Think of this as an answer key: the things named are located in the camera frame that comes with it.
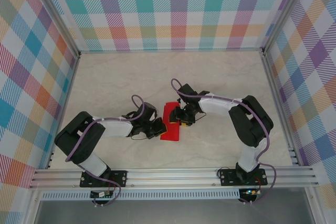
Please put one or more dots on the red paper sheet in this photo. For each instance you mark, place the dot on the red paper sheet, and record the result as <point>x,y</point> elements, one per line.
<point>172,133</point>

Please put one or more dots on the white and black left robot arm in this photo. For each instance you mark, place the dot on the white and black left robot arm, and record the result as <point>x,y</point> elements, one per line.
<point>89,145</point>

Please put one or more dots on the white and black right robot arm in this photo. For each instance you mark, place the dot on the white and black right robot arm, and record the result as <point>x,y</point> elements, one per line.
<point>252,129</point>

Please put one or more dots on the small black circuit board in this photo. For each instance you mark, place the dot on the small black circuit board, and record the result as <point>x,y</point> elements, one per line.
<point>99,194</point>

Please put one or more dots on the small circuit board with LED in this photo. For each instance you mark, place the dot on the small circuit board with LED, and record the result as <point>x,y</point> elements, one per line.
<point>250,192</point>

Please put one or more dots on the aluminium mounting rail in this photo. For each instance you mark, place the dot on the aluminium mounting rail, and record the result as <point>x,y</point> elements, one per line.
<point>170,178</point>

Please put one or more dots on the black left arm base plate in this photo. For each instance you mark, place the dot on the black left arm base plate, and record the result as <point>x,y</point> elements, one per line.
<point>119,178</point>

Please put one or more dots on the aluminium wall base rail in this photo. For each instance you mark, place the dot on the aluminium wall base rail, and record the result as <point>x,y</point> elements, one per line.
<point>170,50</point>

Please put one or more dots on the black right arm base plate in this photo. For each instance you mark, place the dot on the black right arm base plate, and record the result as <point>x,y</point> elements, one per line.
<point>228,176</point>

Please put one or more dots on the aluminium side rail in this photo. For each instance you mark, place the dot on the aluminium side rail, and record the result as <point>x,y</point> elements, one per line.
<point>279,108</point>
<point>64,108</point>

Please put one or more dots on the aluminium frame post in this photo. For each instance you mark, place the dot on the aluminium frame post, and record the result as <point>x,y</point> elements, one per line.
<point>284,15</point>
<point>56,15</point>

